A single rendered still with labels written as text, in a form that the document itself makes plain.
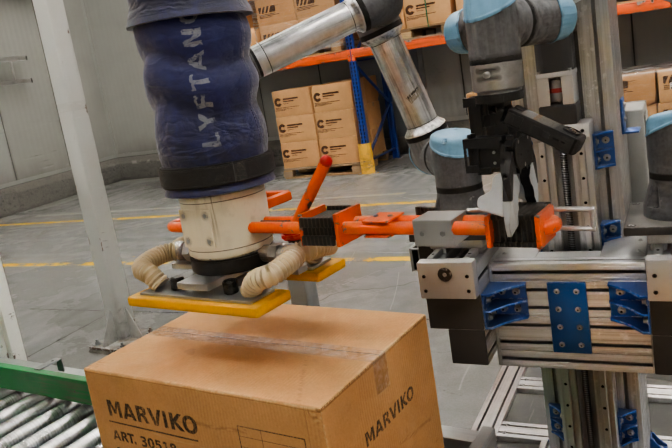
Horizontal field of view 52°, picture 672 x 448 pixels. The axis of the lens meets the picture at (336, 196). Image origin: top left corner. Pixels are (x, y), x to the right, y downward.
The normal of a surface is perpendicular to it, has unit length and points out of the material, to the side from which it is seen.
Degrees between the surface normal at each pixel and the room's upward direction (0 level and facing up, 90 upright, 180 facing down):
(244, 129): 79
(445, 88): 90
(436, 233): 89
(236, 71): 72
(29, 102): 90
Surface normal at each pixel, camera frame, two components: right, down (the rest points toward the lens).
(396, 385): 0.83, -0.03
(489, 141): -0.55, 0.24
